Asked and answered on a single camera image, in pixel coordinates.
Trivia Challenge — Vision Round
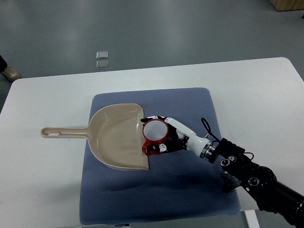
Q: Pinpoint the white table leg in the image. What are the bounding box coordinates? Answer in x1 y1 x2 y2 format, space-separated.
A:
244 210 260 228

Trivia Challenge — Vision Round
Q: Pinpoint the red cup white inside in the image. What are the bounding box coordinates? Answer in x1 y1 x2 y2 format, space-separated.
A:
142 119 169 156

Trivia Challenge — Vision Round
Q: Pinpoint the wooden box corner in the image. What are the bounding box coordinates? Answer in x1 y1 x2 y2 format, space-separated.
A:
269 0 304 12

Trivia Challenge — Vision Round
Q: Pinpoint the blue textured cushion mat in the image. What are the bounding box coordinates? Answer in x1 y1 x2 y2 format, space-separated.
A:
79 87 240 225

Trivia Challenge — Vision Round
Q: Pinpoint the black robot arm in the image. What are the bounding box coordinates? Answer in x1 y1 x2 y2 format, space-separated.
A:
200 138 304 228

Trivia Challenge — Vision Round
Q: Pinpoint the beige shoe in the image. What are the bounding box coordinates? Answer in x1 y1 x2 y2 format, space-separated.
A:
0 66 21 83

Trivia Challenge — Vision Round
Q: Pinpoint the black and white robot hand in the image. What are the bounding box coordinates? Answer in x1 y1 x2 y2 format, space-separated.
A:
141 115 211 157

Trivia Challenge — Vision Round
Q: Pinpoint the upper metal floor plate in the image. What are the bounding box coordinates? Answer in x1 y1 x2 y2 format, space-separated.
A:
96 51 109 59

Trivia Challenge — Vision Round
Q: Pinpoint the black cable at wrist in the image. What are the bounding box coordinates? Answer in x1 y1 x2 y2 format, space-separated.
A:
200 117 223 143

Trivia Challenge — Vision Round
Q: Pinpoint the beige plastic dustpan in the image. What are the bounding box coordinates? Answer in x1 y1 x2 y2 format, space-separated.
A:
40 104 149 171

